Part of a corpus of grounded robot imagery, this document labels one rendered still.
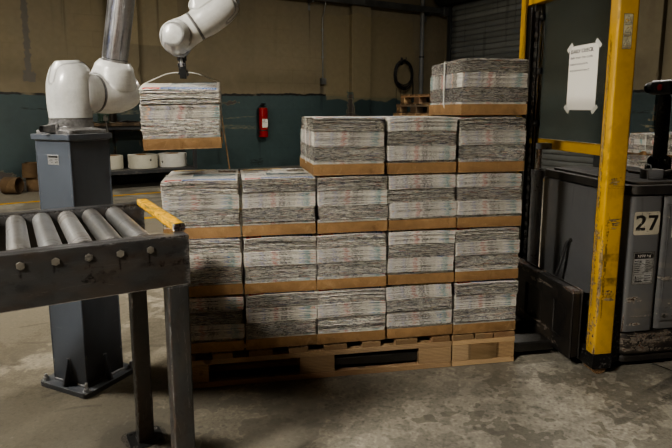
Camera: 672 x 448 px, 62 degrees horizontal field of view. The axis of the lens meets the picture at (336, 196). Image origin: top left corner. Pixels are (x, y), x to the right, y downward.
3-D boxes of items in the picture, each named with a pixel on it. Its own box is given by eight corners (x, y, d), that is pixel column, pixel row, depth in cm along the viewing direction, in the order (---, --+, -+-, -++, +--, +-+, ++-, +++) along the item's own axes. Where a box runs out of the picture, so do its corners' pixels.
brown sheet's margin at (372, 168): (299, 165, 252) (299, 156, 252) (361, 164, 258) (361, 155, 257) (312, 175, 216) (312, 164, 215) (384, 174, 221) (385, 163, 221)
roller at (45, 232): (30, 213, 160) (33, 230, 161) (38, 248, 120) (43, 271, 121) (49, 210, 162) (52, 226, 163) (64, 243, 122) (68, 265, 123)
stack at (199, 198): (179, 349, 256) (170, 169, 243) (422, 332, 277) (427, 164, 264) (169, 391, 219) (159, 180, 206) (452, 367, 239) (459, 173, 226)
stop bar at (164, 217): (147, 204, 173) (147, 198, 173) (186, 230, 136) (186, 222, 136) (136, 205, 172) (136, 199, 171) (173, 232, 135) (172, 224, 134)
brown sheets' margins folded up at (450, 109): (422, 304, 274) (427, 104, 259) (478, 300, 279) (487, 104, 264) (452, 335, 237) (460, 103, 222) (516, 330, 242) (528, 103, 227)
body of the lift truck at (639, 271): (532, 312, 304) (540, 165, 291) (622, 305, 313) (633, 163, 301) (617, 370, 236) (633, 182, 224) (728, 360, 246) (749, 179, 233)
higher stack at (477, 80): (421, 332, 277) (428, 64, 256) (478, 327, 282) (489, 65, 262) (450, 367, 239) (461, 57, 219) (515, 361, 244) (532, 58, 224)
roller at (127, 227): (114, 225, 172) (125, 212, 173) (148, 260, 132) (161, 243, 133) (100, 215, 170) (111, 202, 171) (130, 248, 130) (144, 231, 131)
